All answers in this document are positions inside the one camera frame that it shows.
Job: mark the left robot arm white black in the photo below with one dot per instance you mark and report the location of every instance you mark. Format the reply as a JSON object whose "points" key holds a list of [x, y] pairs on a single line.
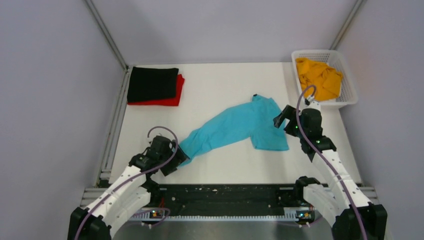
{"points": [[133, 190]]}

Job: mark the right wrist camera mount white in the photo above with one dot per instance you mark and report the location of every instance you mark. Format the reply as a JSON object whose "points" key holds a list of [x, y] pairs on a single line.
{"points": [[311, 103]]}

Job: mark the turquoise t shirt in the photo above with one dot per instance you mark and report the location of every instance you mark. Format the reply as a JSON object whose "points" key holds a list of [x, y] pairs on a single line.
{"points": [[253, 120]]}

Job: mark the aluminium front rail frame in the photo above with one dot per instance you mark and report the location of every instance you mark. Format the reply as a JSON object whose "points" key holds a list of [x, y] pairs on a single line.
{"points": [[155, 215]]}

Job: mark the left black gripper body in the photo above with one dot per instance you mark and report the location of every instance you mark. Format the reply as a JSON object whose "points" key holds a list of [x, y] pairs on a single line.
{"points": [[164, 157]]}

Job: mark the orange t shirt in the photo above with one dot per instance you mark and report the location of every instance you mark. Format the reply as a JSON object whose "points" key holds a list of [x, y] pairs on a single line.
{"points": [[326, 79]]}

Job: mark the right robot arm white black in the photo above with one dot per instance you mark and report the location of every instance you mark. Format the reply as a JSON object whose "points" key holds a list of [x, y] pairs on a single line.
{"points": [[350, 213]]}

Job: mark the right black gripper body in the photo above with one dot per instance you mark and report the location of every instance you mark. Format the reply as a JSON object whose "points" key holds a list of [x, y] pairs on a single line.
{"points": [[291, 129]]}

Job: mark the folded black t shirt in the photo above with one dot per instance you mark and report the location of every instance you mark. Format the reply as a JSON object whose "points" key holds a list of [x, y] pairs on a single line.
{"points": [[149, 84]]}

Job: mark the white plastic basket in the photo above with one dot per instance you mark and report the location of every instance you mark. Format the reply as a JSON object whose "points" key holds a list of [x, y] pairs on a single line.
{"points": [[348, 93]]}

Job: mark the left aluminium side rail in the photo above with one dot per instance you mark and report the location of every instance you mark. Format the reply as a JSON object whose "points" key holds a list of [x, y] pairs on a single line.
{"points": [[108, 152]]}

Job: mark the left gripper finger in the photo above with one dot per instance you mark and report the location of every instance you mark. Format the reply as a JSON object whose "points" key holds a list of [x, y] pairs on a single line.
{"points": [[168, 169], [182, 158]]}

